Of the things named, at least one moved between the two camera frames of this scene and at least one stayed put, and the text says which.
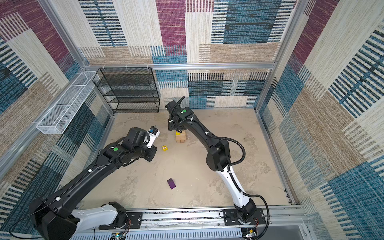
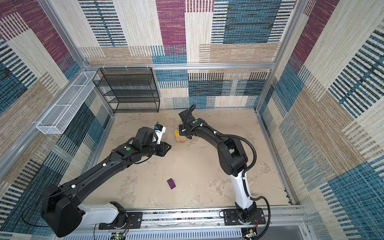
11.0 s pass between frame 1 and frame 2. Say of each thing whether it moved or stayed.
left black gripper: moved
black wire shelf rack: stayed
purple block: stayed
